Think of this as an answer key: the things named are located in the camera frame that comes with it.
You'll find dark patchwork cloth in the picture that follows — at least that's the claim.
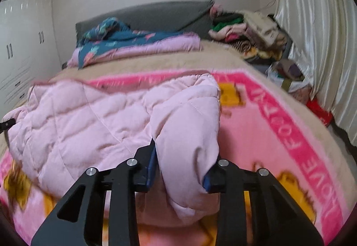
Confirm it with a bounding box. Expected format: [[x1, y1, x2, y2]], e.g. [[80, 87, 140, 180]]
[[266, 58, 315, 101]]

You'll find pink quilted jacket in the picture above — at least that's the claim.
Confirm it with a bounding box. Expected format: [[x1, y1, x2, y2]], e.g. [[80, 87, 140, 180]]
[[1, 73, 224, 228]]

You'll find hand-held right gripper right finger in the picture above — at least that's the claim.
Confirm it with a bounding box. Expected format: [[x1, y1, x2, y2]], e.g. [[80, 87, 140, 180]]
[[203, 155, 325, 246]]

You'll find white wardrobe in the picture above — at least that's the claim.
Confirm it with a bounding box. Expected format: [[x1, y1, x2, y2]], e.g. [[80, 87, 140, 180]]
[[0, 0, 60, 107]]

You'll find white satin curtain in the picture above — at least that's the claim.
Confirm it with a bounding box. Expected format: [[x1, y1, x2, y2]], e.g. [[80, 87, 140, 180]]
[[275, 0, 357, 146]]

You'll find red bag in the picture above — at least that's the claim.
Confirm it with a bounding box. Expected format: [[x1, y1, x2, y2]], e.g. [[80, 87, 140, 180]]
[[306, 97, 334, 127]]

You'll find beige bedspread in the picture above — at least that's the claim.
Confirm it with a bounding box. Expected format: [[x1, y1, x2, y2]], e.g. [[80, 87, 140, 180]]
[[0, 40, 343, 168]]

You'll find pile of folded clothes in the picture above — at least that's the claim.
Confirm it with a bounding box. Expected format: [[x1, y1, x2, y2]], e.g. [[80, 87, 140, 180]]
[[208, 3, 293, 65]]

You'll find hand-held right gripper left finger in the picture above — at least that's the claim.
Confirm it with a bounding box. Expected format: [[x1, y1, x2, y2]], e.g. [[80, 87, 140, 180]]
[[31, 138, 157, 246]]

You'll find folded floral quilt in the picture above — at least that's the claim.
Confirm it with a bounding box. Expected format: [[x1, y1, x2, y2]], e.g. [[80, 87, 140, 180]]
[[67, 17, 203, 69]]

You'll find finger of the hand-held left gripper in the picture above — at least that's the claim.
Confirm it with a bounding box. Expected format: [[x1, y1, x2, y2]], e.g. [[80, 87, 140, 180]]
[[0, 120, 15, 133]]

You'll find grey headboard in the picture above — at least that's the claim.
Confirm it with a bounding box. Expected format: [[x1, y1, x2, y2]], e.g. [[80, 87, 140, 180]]
[[75, 0, 216, 47]]

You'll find pink printed blanket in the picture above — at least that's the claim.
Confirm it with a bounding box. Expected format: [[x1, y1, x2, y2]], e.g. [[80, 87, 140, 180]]
[[0, 69, 352, 246]]

